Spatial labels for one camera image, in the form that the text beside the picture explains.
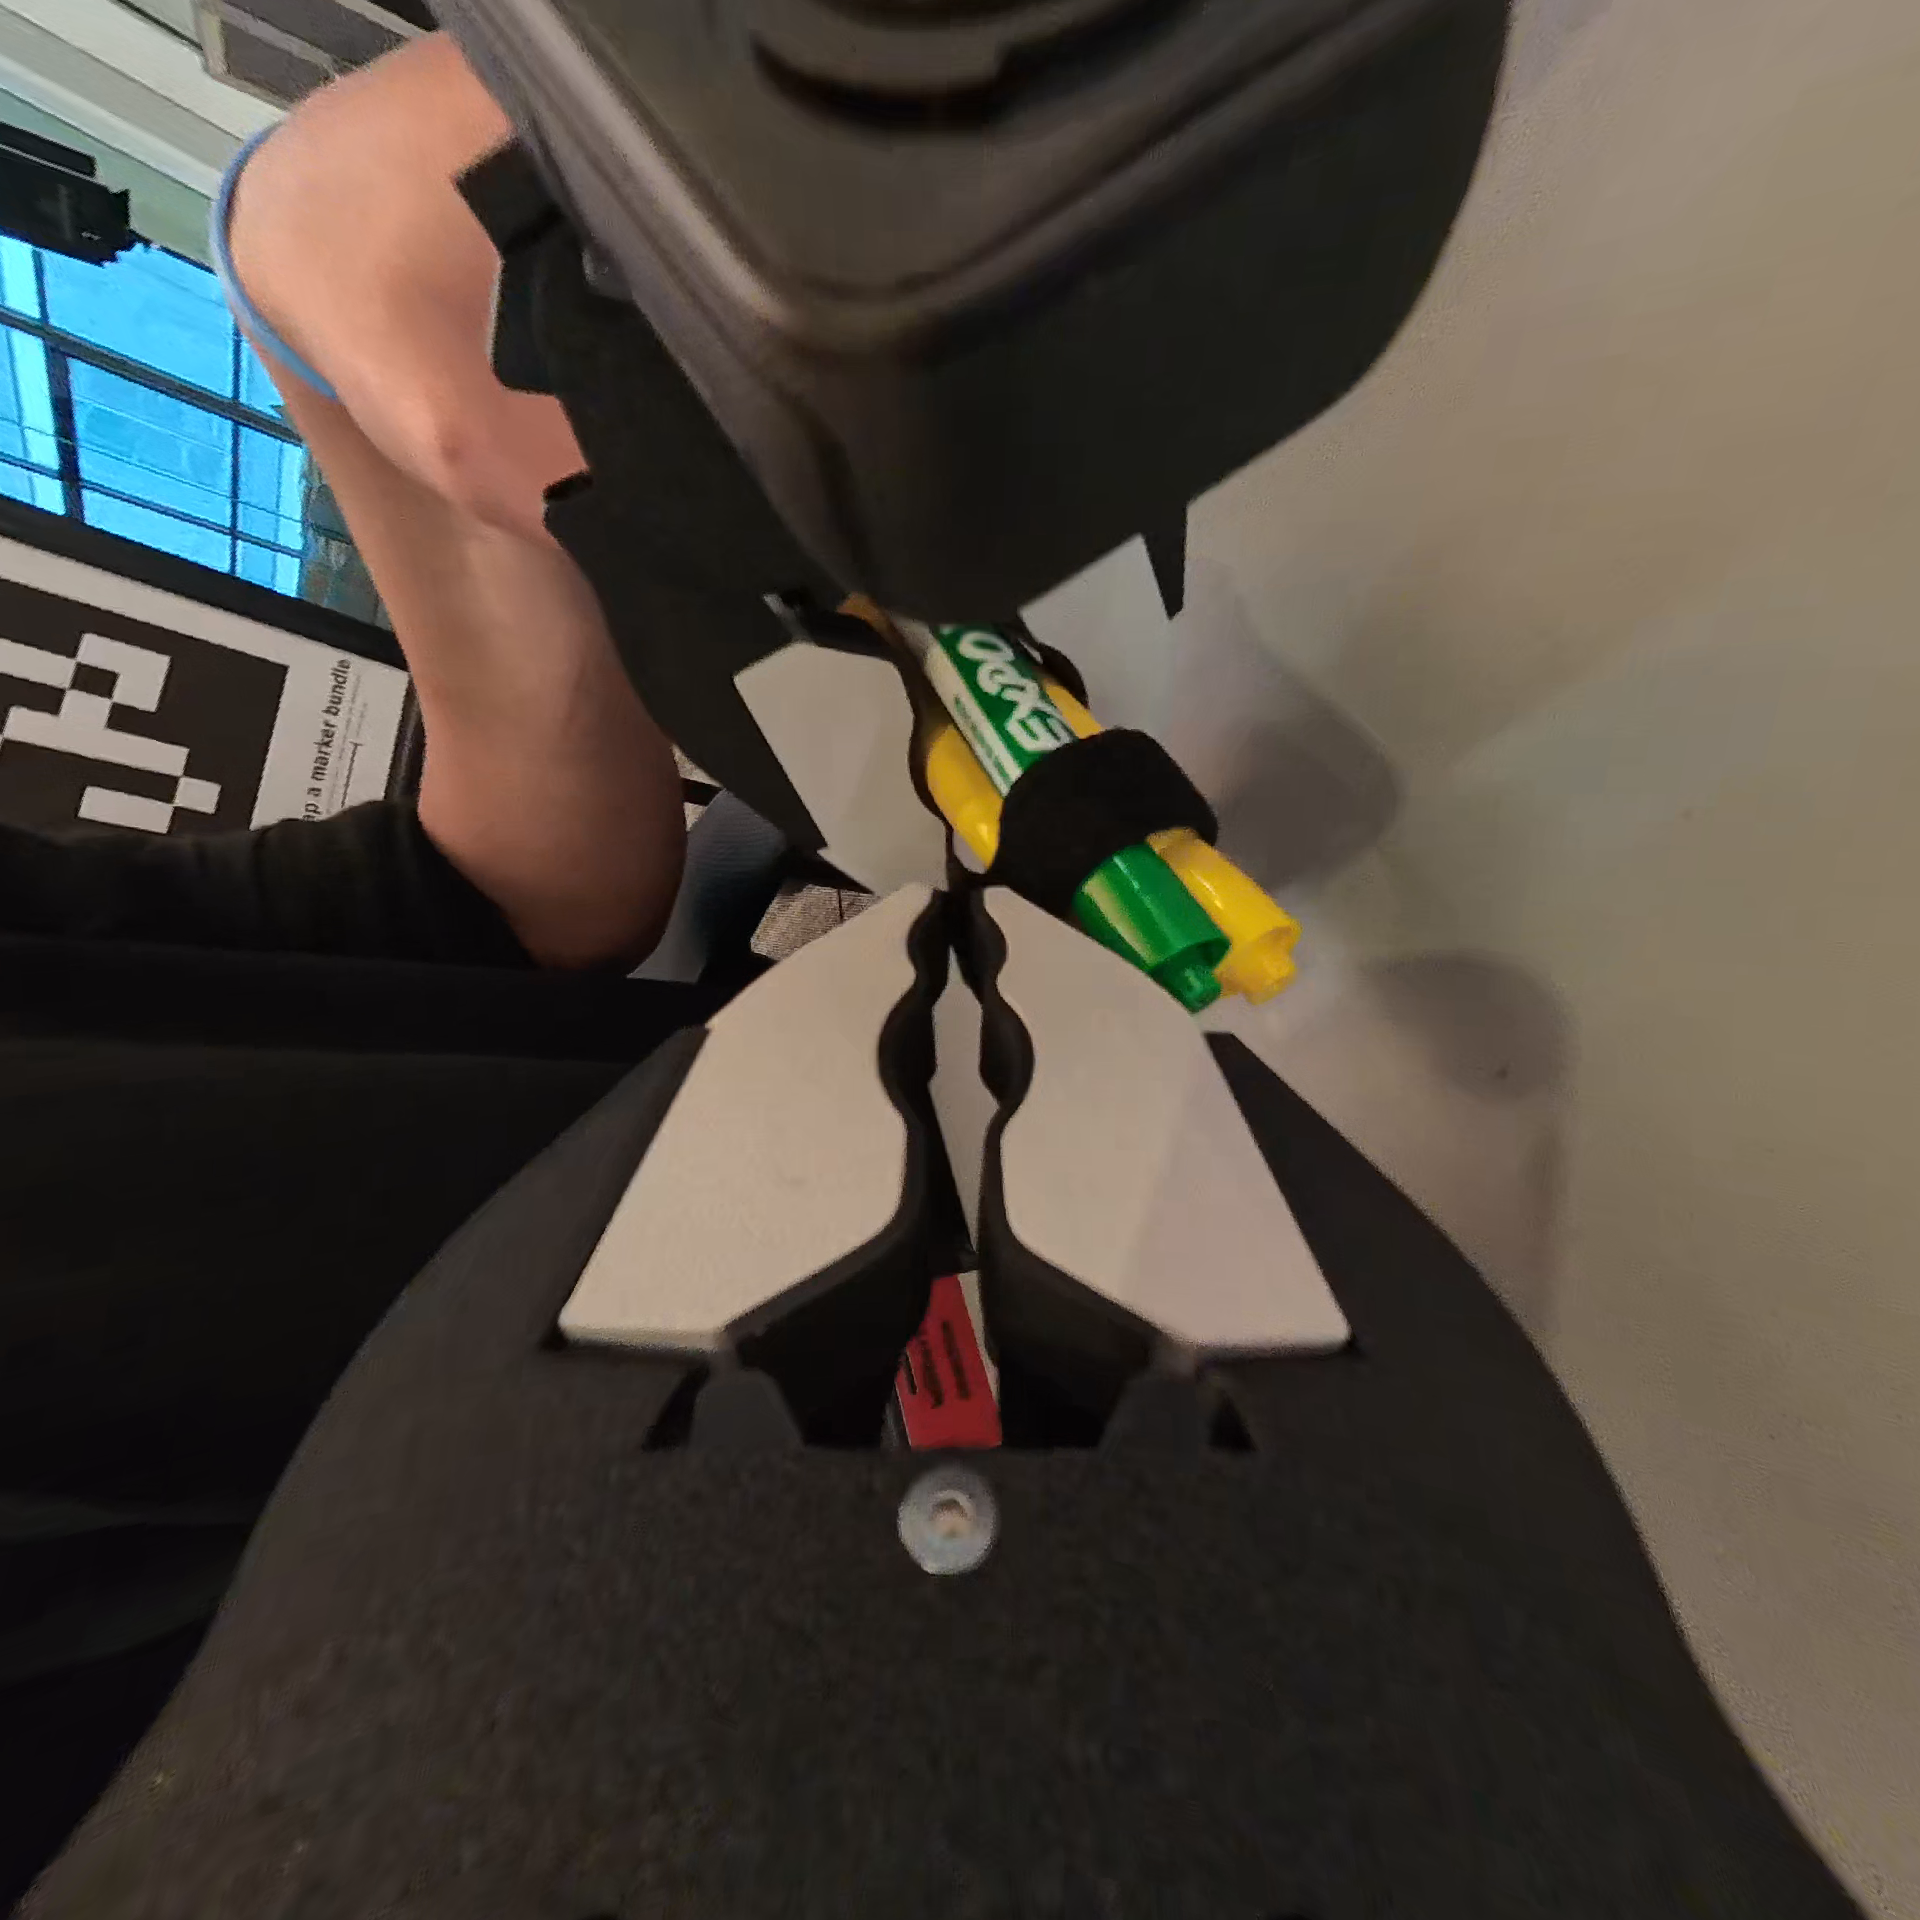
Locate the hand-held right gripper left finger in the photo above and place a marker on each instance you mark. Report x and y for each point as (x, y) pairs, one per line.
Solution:
(749, 1170)

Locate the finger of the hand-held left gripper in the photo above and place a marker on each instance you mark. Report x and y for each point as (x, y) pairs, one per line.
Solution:
(1119, 628)
(833, 734)

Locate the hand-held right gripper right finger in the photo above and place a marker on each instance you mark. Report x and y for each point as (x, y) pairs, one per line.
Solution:
(1155, 1184)

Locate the green dry-erase marker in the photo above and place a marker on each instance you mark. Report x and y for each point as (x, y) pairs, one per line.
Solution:
(1003, 704)

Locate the yellow marker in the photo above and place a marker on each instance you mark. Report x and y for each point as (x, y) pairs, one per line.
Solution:
(961, 796)
(1253, 938)

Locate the person's left forearm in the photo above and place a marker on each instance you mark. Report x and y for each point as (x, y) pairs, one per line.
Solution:
(523, 720)

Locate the person's left hand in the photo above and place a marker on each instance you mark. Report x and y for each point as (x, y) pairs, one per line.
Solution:
(376, 254)

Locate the printed tag paper sheet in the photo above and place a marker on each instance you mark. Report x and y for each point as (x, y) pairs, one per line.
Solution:
(345, 720)

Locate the person's black clothing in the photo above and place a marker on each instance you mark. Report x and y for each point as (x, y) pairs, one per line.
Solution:
(224, 1200)

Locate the ceiling air vent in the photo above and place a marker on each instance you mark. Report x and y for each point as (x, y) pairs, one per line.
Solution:
(284, 54)

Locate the window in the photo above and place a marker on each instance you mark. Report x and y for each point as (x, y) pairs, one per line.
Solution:
(135, 434)

